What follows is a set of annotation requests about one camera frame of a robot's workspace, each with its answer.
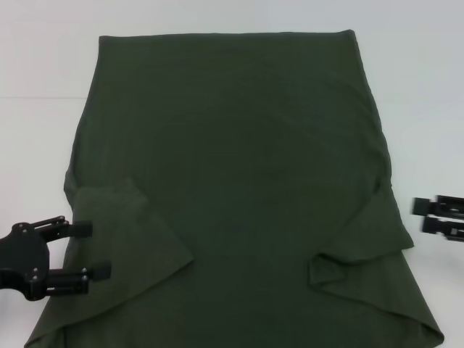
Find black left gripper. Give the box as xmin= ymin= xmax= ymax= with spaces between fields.
xmin=0 ymin=215 xmax=112 ymax=302

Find dark green shirt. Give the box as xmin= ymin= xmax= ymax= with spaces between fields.
xmin=24 ymin=28 xmax=445 ymax=348

